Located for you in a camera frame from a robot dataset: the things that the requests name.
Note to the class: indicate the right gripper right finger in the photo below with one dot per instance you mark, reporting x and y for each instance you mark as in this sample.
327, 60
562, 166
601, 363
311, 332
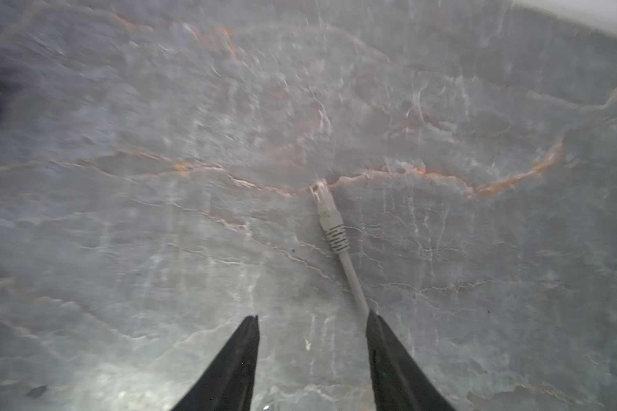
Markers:
398, 383

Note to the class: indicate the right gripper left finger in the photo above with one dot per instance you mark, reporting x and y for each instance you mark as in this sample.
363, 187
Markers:
228, 382

